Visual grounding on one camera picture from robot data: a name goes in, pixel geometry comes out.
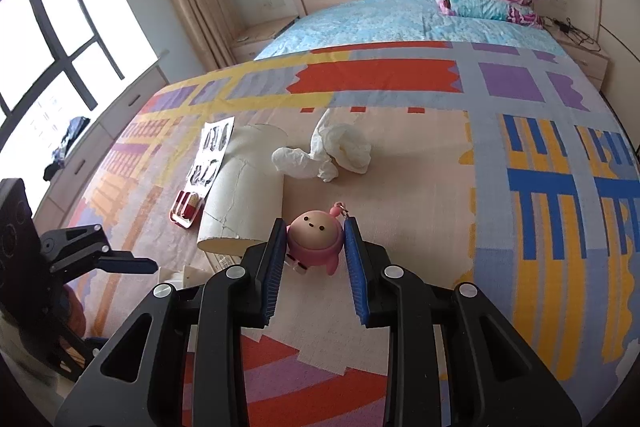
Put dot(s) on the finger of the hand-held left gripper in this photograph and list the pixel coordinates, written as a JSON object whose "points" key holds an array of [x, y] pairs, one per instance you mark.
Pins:
{"points": [[125, 265]]}

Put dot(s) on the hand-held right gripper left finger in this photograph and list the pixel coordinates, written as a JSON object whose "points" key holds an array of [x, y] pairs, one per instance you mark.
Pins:
{"points": [[272, 267]]}

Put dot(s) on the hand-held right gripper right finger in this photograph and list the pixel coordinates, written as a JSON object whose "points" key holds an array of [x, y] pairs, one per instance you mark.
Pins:
{"points": [[356, 272]]}

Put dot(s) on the white paper tube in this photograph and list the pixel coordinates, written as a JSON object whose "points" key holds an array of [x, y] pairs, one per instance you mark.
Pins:
{"points": [[245, 202]]}

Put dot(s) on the red and white small packet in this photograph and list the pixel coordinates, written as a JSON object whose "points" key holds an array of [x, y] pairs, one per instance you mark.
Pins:
{"points": [[186, 207]]}

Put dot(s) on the colourful printed blanket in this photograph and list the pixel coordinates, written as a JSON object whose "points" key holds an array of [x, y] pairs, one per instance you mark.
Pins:
{"points": [[425, 207]]}

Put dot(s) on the dark blue cloth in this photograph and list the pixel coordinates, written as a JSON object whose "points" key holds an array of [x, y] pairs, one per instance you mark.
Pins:
{"points": [[67, 142]]}

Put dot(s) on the white crumpled tissue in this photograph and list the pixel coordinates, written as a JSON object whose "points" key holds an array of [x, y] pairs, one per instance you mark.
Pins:
{"points": [[295, 159]]}

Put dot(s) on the wooden windowsill cabinet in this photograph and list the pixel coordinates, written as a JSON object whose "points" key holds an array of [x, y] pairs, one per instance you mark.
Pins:
{"points": [[100, 142]]}

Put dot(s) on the person's white clothing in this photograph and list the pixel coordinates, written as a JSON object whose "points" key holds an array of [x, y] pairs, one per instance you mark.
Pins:
{"points": [[20, 357]]}

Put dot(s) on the cream crumpled plastic bag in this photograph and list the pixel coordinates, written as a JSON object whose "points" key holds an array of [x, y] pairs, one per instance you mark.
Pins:
{"points": [[350, 147]]}

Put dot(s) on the black and white printed sheet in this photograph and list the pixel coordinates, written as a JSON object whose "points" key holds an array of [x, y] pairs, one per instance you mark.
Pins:
{"points": [[210, 147]]}

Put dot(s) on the dark framed window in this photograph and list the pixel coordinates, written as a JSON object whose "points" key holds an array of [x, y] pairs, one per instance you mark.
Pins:
{"points": [[50, 7]]}

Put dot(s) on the wooden nightstand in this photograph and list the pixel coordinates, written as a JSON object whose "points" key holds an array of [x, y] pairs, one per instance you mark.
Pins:
{"points": [[260, 39], [585, 62]]}

